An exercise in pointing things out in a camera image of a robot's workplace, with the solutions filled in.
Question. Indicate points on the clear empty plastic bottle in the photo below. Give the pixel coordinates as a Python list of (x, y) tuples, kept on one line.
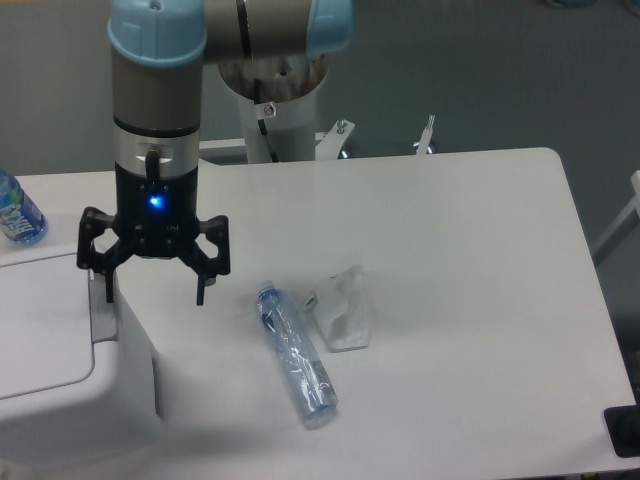
[(309, 383)]

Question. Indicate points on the black clamp at table edge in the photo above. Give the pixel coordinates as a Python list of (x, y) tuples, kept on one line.
[(623, 426)]

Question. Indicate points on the white push-lid trash can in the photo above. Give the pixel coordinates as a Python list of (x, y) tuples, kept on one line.
[(79, 374)]

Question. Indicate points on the white frame at right edge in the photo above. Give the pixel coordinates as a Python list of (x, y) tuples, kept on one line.
[(620, 227)]

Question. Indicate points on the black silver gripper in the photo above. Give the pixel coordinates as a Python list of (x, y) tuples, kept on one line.
[(157, 200)]

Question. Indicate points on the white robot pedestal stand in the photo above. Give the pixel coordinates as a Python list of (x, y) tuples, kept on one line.
[(277, 101)]

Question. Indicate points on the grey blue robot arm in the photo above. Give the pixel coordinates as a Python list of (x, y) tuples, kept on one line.
[(158, 51)]

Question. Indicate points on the crumpled white plastic bag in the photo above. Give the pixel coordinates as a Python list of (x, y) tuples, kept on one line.
[(342, 311)]

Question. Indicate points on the blue labelled drink bottle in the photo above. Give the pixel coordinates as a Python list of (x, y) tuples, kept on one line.
[(22, 222)]

